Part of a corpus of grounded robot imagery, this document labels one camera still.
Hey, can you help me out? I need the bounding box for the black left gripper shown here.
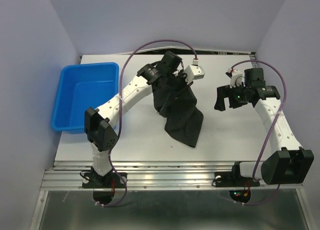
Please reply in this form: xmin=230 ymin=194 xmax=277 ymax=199
xmin=165 ymin=69 xmax=193 ymax=99

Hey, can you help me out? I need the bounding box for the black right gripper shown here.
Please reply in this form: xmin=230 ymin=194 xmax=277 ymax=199
xmin=213 ymin=81 xmax=251 ymax=111

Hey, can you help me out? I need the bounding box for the black dotted skirt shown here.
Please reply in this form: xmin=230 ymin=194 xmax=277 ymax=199
xmin=151 ymin=76 xmax=204 ymax=148

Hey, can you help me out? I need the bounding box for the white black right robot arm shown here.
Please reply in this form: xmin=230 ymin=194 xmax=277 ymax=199
xmin=214 ymin=68 xmax=314 ymax=185

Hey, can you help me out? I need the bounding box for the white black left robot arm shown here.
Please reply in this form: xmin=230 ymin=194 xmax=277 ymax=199
xmin=84 ymin=51 xmax=199 ymax=187

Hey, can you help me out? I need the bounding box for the blue plastic bin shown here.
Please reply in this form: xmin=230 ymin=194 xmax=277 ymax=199
xmin=51 ymin=62 xmax=120 ymax=134

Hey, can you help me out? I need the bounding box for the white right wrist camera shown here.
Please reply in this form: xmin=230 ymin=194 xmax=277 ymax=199
xmin=225 ymin=68 xmax=243 ymax=88

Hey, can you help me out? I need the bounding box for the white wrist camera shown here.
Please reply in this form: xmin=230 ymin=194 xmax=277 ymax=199
xmin=183 ymin=64 xmax=205 ymax=84
xmin=225 ymin=68 xmax=243 ymax=88

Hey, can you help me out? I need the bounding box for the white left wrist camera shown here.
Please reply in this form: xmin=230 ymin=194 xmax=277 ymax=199
xmin=183 ymin=64 xmax=205 ymax=84

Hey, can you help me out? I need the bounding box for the right side aluminium rail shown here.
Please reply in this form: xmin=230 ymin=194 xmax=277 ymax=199
xmin=249 ymin=52 xmax=259 ymax=68

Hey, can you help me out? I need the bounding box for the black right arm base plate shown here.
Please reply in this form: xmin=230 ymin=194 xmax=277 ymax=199
xmin=212 ymin=171 xmax=260 ymax=188

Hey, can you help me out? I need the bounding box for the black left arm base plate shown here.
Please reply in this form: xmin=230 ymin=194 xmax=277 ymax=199
xmin=79 ymin=171 xmax=127 ymax=189

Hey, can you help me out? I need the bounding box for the aluminium table edge rail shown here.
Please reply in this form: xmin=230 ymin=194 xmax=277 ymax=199
xmin=39 ymin=159 xmax=305 ymax=191

